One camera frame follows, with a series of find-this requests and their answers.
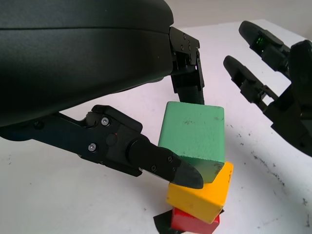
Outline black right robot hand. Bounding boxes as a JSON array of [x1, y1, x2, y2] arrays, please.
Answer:
[[223, 20, 312, 158]]

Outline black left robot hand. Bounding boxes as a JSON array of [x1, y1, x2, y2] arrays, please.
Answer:
[[0, 0, 205, 190]]

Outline green wooden block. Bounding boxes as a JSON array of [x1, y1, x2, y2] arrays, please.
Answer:
[[157, 101, 225, 185]]

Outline yellow wooden block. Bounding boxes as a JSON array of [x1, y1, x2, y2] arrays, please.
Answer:
[[166, 160, 234, 224]]

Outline red wooden block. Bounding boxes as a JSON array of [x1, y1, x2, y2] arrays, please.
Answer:
[[170, 207, 220, 234]]

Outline black tape strip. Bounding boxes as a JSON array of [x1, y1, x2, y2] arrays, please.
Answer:
[[153, 210, 225, 234]]

